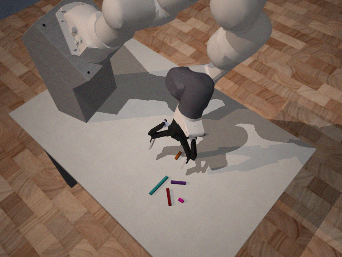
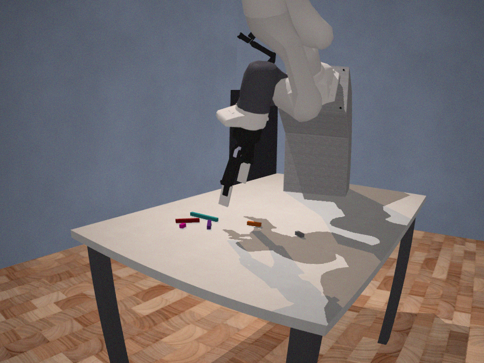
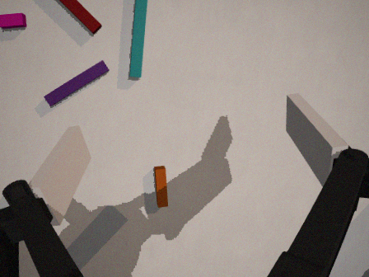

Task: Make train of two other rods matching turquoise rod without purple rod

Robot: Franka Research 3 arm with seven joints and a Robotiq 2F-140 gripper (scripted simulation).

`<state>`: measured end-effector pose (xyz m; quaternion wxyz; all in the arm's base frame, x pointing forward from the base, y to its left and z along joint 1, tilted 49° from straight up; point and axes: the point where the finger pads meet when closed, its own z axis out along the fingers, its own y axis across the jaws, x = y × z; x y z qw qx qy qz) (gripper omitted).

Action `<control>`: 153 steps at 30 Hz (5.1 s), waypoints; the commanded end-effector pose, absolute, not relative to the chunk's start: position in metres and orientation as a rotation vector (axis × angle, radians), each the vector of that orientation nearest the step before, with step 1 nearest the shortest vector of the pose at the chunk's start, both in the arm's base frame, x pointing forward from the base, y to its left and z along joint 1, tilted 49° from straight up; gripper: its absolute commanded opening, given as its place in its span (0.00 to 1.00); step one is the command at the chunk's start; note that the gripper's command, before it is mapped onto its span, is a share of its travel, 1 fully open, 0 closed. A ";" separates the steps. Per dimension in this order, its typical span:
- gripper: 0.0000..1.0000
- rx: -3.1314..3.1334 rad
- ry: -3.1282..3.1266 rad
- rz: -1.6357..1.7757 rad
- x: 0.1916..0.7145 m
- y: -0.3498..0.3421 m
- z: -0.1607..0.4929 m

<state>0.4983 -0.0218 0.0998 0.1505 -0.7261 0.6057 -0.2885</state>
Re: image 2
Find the turquoise rod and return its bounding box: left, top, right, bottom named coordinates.
left=190, top=212, right=218, bottom=222

